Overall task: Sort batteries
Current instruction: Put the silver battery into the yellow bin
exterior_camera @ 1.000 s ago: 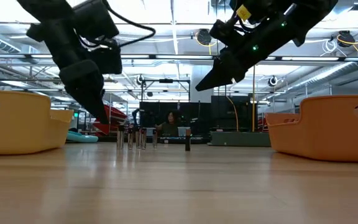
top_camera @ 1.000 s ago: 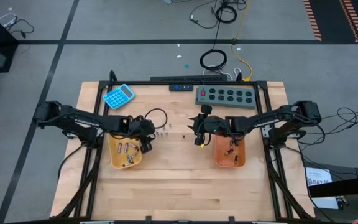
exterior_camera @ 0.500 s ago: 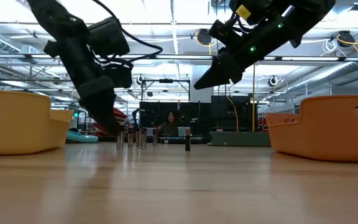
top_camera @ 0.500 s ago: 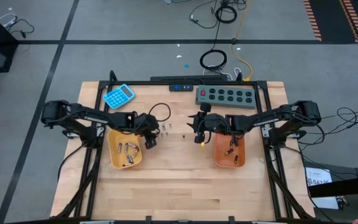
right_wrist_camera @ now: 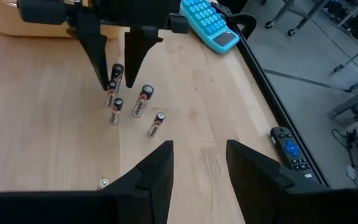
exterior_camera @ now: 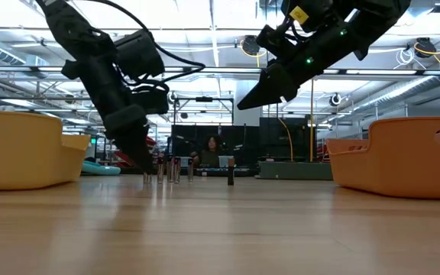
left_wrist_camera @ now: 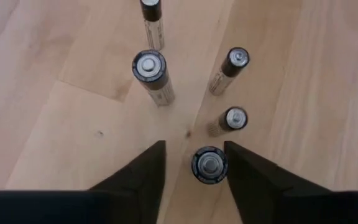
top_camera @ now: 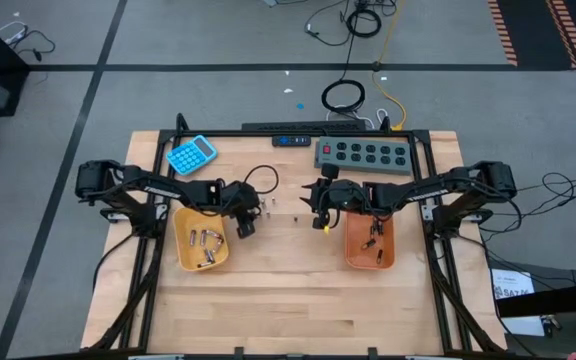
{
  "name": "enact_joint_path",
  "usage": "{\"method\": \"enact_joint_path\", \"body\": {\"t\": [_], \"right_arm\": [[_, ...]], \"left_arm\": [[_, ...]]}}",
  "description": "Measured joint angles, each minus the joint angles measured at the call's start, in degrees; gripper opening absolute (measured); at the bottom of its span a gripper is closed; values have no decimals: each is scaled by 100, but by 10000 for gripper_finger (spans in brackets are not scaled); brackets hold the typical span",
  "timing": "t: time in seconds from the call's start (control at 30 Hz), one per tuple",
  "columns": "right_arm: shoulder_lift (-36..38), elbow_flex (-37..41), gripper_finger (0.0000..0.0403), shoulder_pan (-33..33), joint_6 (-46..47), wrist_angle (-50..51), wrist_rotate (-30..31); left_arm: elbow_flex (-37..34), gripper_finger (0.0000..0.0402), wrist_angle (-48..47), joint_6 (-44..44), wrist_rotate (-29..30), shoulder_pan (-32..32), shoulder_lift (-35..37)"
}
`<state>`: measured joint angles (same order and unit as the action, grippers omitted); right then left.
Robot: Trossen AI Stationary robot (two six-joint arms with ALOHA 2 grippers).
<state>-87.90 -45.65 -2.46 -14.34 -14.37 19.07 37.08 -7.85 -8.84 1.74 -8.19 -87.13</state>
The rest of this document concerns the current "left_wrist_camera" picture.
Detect large black silver battery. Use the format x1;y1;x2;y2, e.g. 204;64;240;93
131;49;176;107
191;146;229;185

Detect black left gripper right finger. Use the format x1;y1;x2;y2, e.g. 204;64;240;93
224;141;334;224

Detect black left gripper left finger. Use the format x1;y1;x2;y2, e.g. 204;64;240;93
88;140;167;224

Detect black and silver battery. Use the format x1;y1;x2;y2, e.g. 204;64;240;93
139;0;165;51

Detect small black silver battery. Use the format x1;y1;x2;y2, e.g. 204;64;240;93
208;46;250;96
206;106;249;138

